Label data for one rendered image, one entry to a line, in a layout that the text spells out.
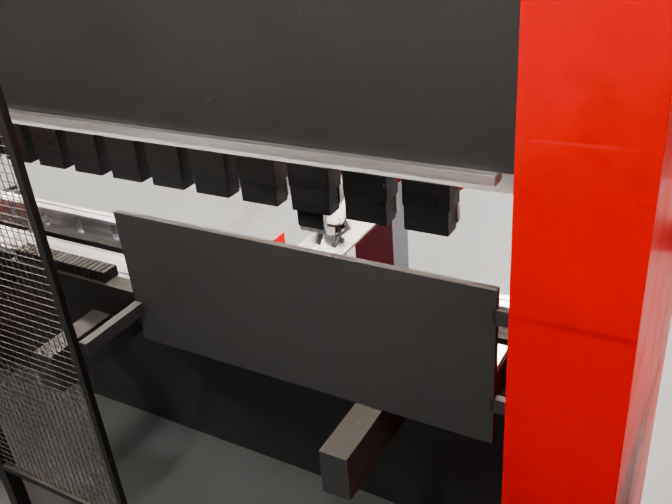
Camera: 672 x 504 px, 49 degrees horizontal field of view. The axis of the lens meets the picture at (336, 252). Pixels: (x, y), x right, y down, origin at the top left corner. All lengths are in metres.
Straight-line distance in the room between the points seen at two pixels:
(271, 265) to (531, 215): 0.75
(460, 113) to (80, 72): 1.27
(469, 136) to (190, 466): 1.97
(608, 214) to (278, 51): 1.01
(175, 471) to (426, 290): 1.82
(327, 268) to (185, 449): 1.70
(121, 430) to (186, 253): 1.59
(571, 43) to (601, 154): 0.20
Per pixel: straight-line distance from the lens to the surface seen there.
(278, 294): 1.95
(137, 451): 3.41
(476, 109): 1.82
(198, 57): 2.20
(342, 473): 1.94
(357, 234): 2.62
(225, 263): 2.01
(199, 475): 3.22
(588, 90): 1.33
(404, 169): 1.92
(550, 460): 1.77
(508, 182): 2.06
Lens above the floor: 2.21
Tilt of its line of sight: 29 degrees down
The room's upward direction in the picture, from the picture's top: 5 degrees counter-clockwise
